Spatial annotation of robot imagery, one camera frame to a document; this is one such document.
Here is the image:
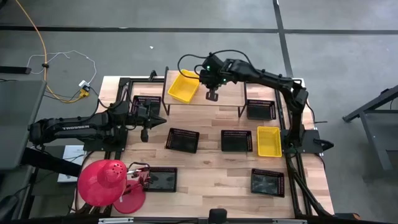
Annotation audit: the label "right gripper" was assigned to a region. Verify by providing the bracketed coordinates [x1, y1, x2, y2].
[200, 54, 225, 89]

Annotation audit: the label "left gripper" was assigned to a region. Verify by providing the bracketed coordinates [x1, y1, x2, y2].
[132, 105, 167, 129]

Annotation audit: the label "black plastic slotted basket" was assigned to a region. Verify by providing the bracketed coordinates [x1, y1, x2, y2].
[246, 98, 277, 121]
[165, 127, 200, 154]
[131, 95, 162, 118]
[220, 129, 254, 153]
[250, 168, 286, 198]
[143, 166, 178, 193]

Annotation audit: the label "yellow plastic slotted basket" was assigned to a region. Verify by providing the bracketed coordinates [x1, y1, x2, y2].
[167, 68, 201, 105]
[256, 126, 283, 158]

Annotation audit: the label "wooden shelf black metal legs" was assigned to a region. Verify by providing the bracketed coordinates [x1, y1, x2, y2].
[161, 66, 249, 118]

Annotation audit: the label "red desk lamp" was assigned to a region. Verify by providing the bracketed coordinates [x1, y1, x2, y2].
[76, 159, 147, 215]

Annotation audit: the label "white booklet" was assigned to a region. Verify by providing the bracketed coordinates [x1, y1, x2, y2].
[57, 144, 88, 184]

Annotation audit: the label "black rounded object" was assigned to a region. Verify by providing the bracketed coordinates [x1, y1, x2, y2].
[208, 208, 228, 224]

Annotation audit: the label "black desk beam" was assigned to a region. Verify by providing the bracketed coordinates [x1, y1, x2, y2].
[20, 146, 82, 178]

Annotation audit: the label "black orange clamp foot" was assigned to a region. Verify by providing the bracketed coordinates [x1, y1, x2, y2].
[334, 212, 362, 220]

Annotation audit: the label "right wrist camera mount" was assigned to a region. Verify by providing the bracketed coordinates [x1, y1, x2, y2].
[206, 88, 219, 103]

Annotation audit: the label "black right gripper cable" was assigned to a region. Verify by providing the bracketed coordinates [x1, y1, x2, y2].
[177, 49, 252, 81]

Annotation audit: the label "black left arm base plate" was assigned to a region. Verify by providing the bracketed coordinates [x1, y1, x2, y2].
[83, 126, 129, 152]

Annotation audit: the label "thin white cable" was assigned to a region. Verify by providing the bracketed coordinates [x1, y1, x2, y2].
[26, 50, 97, 86]

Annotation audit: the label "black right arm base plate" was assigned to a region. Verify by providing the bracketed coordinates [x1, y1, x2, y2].
[279, 129, 321, 154]

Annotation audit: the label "orange extension cable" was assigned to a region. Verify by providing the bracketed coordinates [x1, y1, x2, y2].
[14, 0, 86, 103]

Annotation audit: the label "black curved bracket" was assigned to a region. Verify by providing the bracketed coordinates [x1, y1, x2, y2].
[313, 138, 335, 152]

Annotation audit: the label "black aluminium table frame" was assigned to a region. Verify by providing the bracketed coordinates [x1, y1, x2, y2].
[105, 67, 335, 218]

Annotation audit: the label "grey desk black frame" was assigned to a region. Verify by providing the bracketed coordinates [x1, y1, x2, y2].
[341, 84, 398, 183]

